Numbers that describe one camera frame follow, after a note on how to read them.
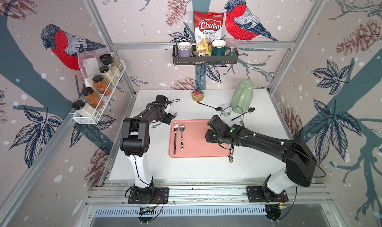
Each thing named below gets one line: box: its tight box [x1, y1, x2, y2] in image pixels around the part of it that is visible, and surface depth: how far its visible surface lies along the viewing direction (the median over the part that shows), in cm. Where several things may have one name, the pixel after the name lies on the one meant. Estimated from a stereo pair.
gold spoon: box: [228, 144, 233, 163], surface depth 87 cm
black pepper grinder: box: [98, 53, 114, 68], surface depth 81 cm
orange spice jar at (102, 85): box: [92, 74, 112, 96], surface depth 73 cm
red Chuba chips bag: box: [193, 10, 225, 45], surface depth 81 cm
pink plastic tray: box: [169, 119, 231, 158], surface depth 91 cm
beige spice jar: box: [98, 65, 117, 86], surface depth 78 cm
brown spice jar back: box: [110, 51, 122, 69], surface depth 87 cm
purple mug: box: [177, 41, 192, 58], surface depth 84 cm
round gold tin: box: [191, 90, 205, 103], surface depth 116 cm
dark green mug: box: [211, 39, 232, 57], surface depth 84 cm
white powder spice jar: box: [72, 100, 99, 120], surface depth 62 cm
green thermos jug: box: [230, 78, 255, 114], surface depth 94 cm
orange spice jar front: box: [81, 87, 105, 109], surface depth 68 cm
